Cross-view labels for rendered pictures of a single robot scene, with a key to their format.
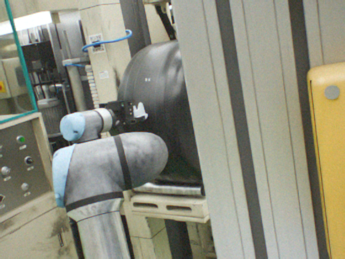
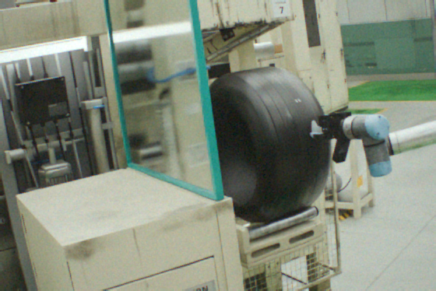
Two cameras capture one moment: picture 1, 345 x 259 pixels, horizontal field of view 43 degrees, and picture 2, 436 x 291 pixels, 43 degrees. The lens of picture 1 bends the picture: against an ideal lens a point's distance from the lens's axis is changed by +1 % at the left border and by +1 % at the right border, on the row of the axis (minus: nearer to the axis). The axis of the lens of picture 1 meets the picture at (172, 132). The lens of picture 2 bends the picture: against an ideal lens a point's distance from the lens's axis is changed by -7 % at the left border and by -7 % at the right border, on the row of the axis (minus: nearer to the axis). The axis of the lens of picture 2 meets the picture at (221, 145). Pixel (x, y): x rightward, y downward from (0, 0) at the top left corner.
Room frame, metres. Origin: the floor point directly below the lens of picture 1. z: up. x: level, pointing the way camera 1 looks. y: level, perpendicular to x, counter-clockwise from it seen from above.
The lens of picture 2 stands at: (0.92, 2.00, 1.64)
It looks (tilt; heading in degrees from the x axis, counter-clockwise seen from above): 11 degrees down; 296
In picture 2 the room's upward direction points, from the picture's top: 8 degrees counter-clockwise
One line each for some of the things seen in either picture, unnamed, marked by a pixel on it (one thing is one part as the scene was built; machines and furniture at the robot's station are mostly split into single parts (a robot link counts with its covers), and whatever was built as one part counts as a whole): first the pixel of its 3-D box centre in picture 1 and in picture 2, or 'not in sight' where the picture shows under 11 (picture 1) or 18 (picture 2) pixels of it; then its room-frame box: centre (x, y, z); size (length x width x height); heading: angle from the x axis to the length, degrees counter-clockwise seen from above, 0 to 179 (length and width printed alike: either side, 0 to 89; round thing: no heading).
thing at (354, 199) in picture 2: not in sight; (333, 164); (2.15, -2.65, 0.40); 0.60 x 0.35 x 0.80; 166
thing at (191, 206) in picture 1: (169, 203); (279, 240); (1.67, 0.06, 0.83); 0.36 x 0.09 x 0.06; 54
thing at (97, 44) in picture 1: (106, 41); not in sight; (1.91, 0.20, 1.51); 0.19 x 0.19 x 0.06; 54
